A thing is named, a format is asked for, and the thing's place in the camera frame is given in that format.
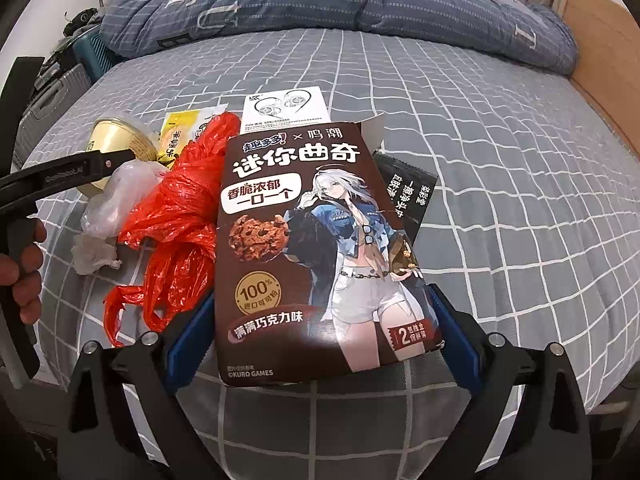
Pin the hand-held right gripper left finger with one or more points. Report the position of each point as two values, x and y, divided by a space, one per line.
192 332

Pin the black snack packet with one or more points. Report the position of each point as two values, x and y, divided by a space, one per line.
407 190

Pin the blue checked quilt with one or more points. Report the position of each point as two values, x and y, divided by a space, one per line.
350 5

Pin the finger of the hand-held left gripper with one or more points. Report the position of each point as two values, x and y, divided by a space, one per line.
22 90
65 175

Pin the white earphone box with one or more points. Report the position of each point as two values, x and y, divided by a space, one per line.
285 107

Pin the teal suitcase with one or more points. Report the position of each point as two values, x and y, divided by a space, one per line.
97 60

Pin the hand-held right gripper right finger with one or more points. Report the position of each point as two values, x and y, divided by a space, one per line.
460 332

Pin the person's left hand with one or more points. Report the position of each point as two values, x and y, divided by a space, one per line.
25 280

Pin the wooden headboard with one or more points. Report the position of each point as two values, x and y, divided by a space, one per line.
615 85

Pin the brown cookie box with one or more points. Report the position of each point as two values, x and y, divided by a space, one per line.
300 260

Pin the grey suitcase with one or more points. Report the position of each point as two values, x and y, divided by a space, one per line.
55 95

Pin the red plastic bag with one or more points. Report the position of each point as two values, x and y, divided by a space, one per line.
185 195

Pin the cream yellow tin can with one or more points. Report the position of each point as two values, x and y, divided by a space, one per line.
120 135

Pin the grey checked bed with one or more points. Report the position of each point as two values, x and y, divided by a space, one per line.
500 210

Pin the yellow snack packet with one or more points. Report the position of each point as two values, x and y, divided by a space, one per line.
182 125

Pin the clear plastic bag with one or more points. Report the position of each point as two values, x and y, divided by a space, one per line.
115 210

